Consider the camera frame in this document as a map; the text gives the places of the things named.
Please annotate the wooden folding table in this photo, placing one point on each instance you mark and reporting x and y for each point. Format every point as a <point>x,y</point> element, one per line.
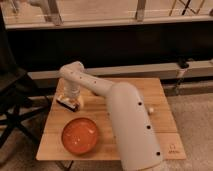
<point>162,120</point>

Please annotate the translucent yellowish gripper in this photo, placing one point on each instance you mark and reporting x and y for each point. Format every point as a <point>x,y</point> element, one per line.
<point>75,103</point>

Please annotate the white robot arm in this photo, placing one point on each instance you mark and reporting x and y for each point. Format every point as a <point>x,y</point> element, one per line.
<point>136,141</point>

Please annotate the black office chair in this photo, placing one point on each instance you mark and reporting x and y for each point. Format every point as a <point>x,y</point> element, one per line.
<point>15,87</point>

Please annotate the orange bowl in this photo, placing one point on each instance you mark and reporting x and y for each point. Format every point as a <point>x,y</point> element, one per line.
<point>80,136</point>

